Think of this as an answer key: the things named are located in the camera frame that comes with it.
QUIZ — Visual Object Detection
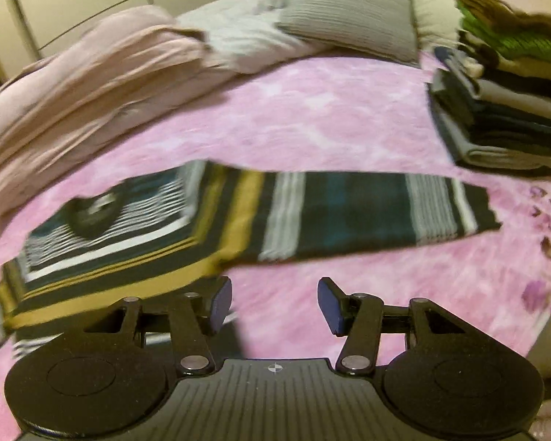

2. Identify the white crumpled duvet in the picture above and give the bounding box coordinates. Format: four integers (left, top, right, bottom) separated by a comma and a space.
174, 0, 336, 74

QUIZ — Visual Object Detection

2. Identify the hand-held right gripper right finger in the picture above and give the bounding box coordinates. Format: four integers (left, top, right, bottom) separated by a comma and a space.
318, 277, 470, 376

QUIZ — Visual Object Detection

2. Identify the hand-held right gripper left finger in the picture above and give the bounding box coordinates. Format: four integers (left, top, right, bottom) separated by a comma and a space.
83, 276, 234, 376

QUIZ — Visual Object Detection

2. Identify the folded beige pink duvet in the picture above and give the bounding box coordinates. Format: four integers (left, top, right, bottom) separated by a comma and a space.
0, 6, 240, 235

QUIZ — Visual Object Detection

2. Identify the stack of folded clothes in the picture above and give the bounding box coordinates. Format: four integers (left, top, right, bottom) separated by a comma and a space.
425, 0, 551, 178

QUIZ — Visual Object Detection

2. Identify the grey ribbed pillow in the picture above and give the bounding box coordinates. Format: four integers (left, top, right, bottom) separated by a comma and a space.
275, 0, 421, 66

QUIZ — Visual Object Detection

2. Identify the pink floral blanket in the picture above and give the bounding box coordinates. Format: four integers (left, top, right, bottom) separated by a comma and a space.
0, 53, 551, 441

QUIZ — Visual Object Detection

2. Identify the cream wardrobe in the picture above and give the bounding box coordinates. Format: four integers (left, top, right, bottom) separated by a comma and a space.
0, 0, 299, 95

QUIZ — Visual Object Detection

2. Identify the striped dark green sweater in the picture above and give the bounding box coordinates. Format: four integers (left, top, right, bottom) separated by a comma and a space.
0, 160, 502, 361

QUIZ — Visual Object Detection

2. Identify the cream pillow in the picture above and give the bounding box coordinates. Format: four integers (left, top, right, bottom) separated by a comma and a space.
411, 0, 487, 52

